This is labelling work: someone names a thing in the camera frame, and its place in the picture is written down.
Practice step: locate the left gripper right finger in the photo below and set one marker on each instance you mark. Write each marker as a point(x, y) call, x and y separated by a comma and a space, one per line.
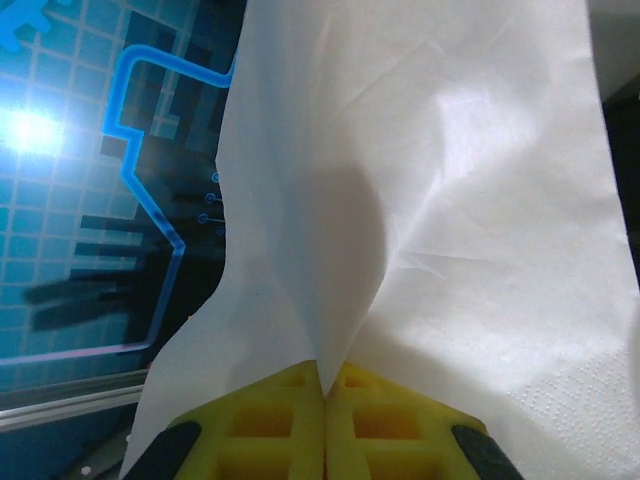
point(400, 430)

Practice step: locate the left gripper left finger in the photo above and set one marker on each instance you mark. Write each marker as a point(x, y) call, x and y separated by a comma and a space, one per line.
point(260, 430)

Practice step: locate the white paper napkin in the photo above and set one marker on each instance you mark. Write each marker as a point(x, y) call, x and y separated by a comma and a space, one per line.
point(425, 200)

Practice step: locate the aluminium frame post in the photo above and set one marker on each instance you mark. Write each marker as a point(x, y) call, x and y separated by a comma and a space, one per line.
point(70, 400)

